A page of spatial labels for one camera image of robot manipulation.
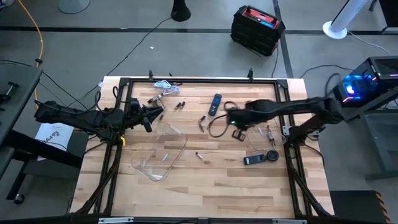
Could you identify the dark grey side table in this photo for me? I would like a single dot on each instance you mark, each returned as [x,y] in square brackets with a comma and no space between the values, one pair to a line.
[25,74]

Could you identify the white printed paper sheet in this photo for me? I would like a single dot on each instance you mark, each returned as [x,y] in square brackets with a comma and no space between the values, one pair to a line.
[54,135]

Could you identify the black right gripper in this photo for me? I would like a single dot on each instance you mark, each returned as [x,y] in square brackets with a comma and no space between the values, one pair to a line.
[244,118]

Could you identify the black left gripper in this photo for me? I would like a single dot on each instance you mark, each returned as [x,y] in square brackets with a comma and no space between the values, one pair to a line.
[138,116]

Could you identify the black cone stand base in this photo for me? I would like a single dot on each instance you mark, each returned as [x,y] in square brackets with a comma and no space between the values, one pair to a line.
[180,12]

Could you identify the red black toolbox stack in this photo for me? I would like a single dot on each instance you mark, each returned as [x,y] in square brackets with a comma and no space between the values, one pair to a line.
[256,31]

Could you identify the black table rig frame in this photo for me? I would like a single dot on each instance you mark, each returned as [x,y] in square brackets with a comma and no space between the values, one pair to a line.
[217,81]

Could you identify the dark metal computer stand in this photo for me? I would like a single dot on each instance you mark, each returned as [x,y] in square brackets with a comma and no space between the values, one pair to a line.
[382,140]

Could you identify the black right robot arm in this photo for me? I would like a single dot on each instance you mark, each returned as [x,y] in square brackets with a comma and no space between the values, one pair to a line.
[295,105]

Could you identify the clear plastic bin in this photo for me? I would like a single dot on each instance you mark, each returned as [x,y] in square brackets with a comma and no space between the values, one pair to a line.
[155,146]
[280,146]

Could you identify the black rectangular device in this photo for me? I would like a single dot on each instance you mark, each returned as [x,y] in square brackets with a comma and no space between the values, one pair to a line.
[253,160]

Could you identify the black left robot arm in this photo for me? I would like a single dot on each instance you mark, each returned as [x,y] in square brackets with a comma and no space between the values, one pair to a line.
[77,116]

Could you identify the silver table bracket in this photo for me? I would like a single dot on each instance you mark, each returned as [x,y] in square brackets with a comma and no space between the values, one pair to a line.
[289,221]
[115,220]

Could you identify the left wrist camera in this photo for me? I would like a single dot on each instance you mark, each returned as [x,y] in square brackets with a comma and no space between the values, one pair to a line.
[134,104]

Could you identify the black hand clamp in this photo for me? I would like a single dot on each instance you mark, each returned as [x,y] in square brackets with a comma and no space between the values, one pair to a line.
[12,85]

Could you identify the white tower fan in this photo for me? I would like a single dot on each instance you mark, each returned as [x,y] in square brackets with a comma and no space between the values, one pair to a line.
[339,26]

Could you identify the grey round stand base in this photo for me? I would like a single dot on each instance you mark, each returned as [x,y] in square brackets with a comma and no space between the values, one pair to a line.
[74,4]

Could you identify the black lit computer case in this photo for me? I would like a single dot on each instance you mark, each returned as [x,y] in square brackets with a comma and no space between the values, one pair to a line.
[382,67]

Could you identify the black box with hazard stripes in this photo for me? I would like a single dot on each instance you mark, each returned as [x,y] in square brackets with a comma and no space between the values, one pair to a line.
[354,207]

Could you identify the grey camera bracket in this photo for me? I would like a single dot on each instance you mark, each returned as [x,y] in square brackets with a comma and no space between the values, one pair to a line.
[202,221]

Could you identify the black round device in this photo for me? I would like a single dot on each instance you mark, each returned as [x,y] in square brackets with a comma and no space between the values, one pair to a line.
[272,155]

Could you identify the black remote control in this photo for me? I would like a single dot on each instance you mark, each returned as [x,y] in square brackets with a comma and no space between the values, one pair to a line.
[215,104]

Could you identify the black frame clamp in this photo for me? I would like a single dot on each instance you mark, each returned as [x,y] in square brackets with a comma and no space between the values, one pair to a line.
[250,74]
[150,74]

